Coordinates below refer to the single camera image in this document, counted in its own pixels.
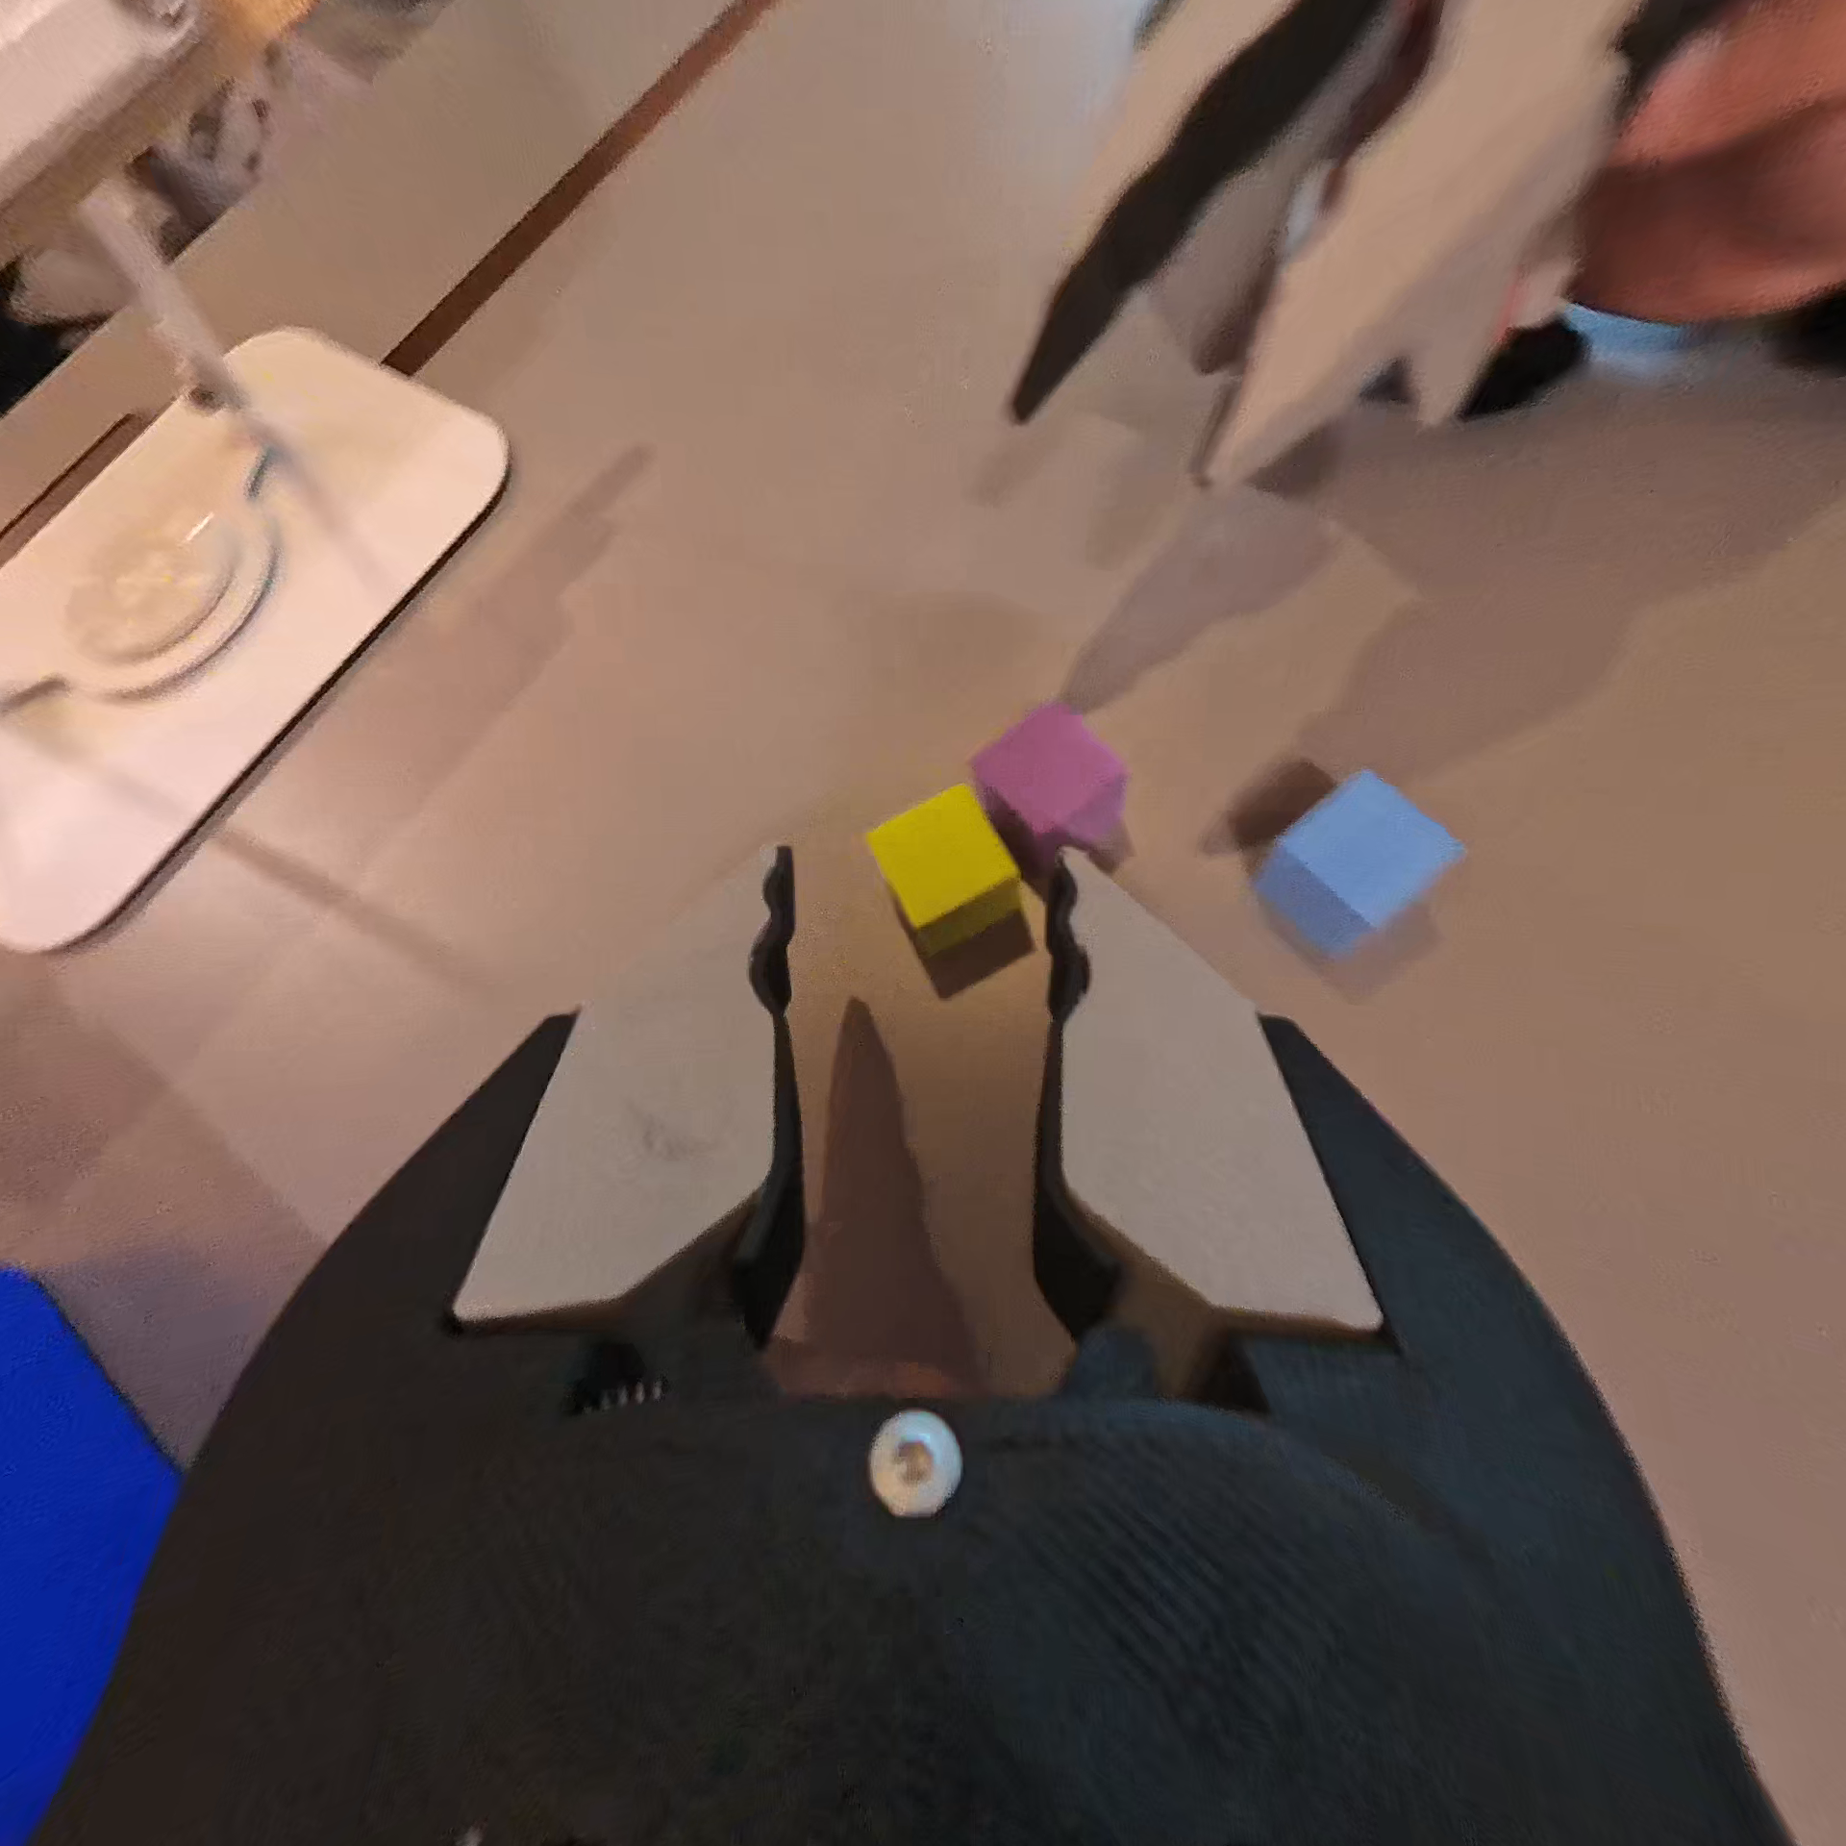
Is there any blue foam cube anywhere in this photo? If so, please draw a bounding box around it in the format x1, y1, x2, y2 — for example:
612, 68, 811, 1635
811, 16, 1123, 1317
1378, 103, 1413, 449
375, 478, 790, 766
1254, 769, 1468, 961

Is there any purple foam cube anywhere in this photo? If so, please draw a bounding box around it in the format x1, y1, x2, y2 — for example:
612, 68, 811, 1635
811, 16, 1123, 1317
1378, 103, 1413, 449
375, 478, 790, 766
969, 704, 1131, 880

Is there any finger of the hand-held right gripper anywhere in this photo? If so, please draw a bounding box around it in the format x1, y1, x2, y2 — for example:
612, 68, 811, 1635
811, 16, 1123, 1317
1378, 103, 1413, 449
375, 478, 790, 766
1194, 0, 1649, 488
1009, 0, 1445, 426

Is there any yellow foam cube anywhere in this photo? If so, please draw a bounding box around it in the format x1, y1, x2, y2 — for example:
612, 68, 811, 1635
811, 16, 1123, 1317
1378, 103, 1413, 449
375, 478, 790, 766
866, 783, 1026, 955

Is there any person's right hand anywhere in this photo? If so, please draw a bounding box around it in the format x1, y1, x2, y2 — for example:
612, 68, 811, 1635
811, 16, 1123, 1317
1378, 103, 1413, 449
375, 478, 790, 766
1566, 0, 1846, 325

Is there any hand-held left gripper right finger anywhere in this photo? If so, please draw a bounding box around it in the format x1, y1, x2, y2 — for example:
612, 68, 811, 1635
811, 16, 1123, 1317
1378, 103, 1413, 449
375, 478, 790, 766
1034, 850, 1385, 1343

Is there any blue plastic bin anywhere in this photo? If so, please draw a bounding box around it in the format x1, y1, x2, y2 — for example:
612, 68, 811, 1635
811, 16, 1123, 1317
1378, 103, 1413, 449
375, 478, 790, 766
0, 1267, 186, 1837

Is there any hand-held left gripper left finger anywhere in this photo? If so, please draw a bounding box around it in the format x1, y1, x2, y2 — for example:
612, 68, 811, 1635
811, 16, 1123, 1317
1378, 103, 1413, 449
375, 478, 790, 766
454, 846, 807, 1350

